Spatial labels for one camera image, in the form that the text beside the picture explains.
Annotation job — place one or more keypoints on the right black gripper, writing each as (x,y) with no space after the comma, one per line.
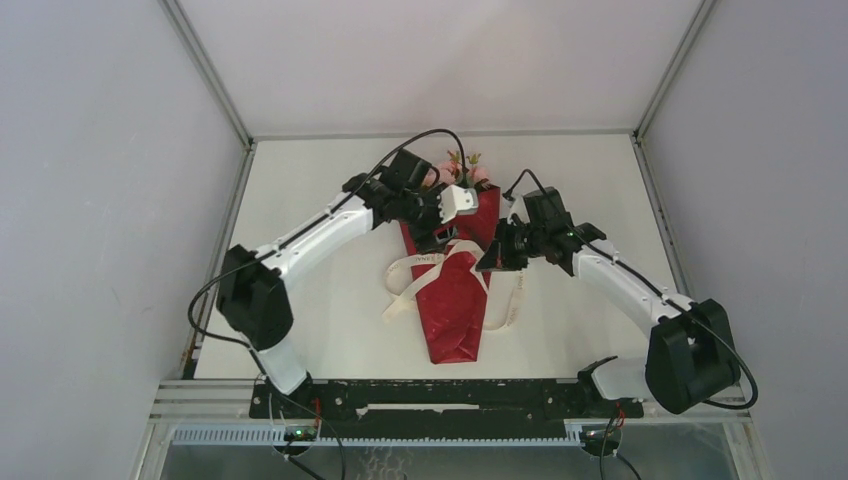
(499,255)

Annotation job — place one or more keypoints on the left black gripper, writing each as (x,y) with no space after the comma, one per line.
(426,238)

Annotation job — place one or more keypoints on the pink flower stem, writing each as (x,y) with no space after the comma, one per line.
(477,176)
(451,171)

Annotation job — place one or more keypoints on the cream ribbon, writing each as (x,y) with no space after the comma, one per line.
(403,295)

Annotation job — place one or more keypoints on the red wrapping paper sheet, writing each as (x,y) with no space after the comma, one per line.
(452,307)

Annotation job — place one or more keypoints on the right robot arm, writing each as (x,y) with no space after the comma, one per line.
(690,354)

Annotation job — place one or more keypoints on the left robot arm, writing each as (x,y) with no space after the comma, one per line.
(253,292)

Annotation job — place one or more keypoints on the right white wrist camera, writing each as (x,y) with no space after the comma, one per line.
(516,211)

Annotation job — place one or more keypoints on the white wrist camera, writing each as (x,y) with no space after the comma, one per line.
(456,201)
(516,211)

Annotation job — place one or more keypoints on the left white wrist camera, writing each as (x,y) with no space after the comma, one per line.
(456,201)

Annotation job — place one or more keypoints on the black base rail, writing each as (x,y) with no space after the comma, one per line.
(488,410)

